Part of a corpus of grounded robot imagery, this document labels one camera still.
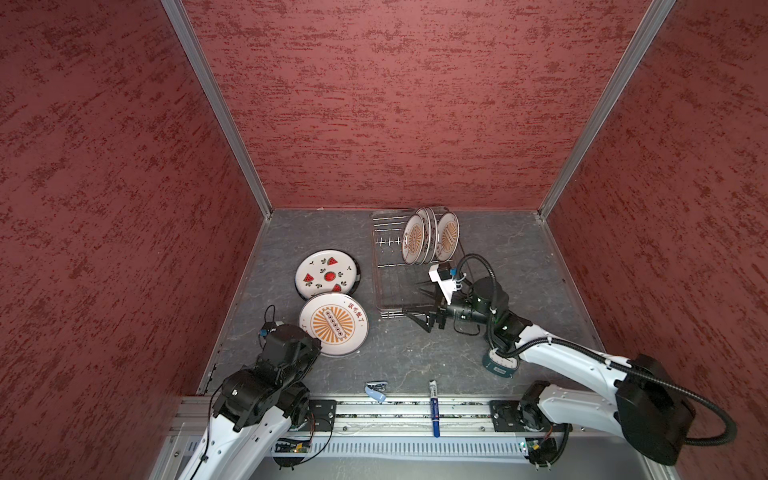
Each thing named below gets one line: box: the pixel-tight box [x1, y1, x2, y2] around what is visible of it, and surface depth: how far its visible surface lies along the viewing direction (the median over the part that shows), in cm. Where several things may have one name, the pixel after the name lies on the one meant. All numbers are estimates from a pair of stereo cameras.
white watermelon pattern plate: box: [294, 249, 361, 299], surface depth 100 cm
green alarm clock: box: [482, 348, 518, 379], surface depth 80 cm
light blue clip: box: [364, 381, 388, 403], surface depth 79 cm
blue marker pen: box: [429, 380, 440, 438], surface depth 76 cm
